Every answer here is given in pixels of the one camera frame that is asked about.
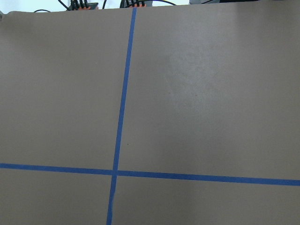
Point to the brown paper table mat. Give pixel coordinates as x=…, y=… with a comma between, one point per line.
x=176, y=115

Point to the orange black electronics board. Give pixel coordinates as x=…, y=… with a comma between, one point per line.
x=75, y=5

